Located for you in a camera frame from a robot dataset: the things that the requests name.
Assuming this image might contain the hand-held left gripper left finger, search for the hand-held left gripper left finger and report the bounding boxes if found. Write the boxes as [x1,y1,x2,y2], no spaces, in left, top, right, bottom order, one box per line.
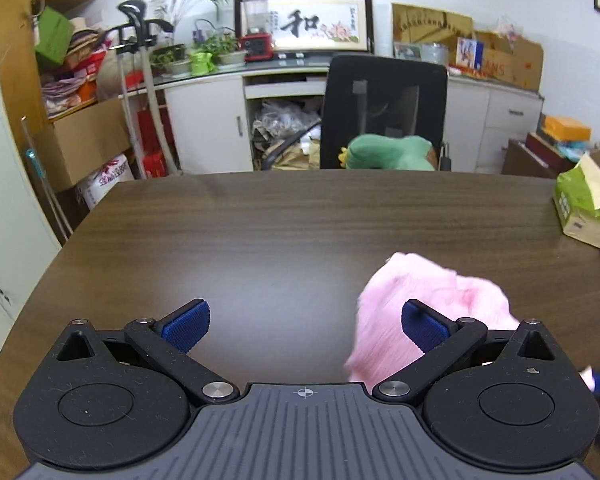
[55,298,239,407]

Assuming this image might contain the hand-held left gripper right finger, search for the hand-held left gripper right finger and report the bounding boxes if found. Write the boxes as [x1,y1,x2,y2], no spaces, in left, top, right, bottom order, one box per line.
[372,298,557,407]

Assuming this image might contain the pink towel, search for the pink towel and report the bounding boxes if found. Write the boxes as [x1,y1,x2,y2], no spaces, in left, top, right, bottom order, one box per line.
[344,252,596,392]

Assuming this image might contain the white rice sack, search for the white rice sack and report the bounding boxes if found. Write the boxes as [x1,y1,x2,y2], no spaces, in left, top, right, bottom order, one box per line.
[75,153,136,211]

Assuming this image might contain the green plush toy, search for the green plush toy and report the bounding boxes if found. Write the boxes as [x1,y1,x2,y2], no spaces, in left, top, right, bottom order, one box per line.
[339,133,439,172]

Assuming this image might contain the green tissue box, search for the green tissue box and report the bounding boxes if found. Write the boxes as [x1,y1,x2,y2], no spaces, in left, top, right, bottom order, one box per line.
[553,153,600,250]

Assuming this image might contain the red gift bag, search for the red gift bag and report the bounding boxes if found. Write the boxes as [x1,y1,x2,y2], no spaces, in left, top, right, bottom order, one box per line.
[137,107,174,179]

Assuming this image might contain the dark red wooden box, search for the dark red wooden box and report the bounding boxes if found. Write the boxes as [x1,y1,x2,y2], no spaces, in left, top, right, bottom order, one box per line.
[502,132,579,180]

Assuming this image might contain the white low cabinet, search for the white low cabinet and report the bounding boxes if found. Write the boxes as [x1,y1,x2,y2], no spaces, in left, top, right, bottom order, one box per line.
[117,54,546,177]

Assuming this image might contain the white tall cabinet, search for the white tall cabinet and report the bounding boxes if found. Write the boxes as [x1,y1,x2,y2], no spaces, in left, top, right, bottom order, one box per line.
[0,0,64,371]

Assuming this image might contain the broom stick blue clip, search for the broom stick blue clip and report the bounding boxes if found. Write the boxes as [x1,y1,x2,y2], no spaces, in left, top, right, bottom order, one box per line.
[19,115,74,242]

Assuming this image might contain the large brown cardboard box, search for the large brown cardboard box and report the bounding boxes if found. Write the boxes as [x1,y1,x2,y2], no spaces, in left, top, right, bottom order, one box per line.
[32,97,137,192]

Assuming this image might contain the clear plastic bag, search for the clear plastic bag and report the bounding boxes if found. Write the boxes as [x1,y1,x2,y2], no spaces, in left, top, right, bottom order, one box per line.
[252,99,322,142]

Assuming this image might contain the black office chair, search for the black office chair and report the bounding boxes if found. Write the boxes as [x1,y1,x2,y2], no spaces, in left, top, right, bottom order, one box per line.
[261,54,454,172]

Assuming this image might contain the orange box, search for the orange box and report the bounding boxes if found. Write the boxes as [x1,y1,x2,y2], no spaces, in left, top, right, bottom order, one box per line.
[542,115,592,142]

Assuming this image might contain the small green bag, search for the small green bag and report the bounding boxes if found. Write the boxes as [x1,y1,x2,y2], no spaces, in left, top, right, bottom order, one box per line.
[189,50,216,75]

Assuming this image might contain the potted green plant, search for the potted green plant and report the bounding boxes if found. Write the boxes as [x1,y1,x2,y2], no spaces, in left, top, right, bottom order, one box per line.
[194,19,249,69]
[149,40,191,79]

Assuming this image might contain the blue white picture box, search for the blue white picture box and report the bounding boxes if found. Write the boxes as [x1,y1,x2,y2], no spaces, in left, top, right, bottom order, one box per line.
[455,37,485,71]

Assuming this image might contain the open cardboard box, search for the open cardboard box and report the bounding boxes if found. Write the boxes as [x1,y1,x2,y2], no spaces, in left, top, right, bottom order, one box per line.
[472,30,545,92]

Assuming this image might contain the red blender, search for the red blender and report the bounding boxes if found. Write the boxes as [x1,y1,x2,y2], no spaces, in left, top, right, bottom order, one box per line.
[240,0,276,63]

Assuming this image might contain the crutches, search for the crutches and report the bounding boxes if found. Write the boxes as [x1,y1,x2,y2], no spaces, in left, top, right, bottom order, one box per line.
[116,0,182,180]

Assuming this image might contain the gold plaque board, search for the gold plaque board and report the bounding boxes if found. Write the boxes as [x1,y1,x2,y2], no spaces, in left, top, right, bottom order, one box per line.
[391,2,476,59]

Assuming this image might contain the white plastic bag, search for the white plastic bag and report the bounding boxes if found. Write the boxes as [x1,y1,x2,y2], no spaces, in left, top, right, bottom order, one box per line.
[494,14,524,42]

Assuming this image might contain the green cardboard box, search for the green cardboard box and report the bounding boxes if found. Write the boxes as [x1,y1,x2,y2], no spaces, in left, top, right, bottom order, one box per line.
[34,7,75,66]

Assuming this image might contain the framed calligraphy picture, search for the framed calligraphy picture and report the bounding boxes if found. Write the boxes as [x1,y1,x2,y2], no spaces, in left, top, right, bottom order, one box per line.
[234,0,374,56]

